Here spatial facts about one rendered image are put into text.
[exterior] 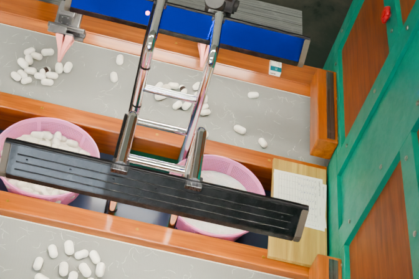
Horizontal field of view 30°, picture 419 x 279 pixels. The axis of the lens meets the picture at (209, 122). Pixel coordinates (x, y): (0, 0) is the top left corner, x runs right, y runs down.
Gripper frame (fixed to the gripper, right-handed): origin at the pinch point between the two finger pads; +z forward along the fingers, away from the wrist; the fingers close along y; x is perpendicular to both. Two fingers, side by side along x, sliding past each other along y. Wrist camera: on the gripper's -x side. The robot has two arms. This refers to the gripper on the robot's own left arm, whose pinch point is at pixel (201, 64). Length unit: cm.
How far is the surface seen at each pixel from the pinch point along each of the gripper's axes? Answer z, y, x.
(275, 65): -6.7, 22.6, 9.6
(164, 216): 44.6, -1.8, -19.5
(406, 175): 25, 40, -76
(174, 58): -1.4, -7.8, 9.3
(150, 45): 5.7, -15.1, -42.4
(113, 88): 12.9, -23.1, -1.2
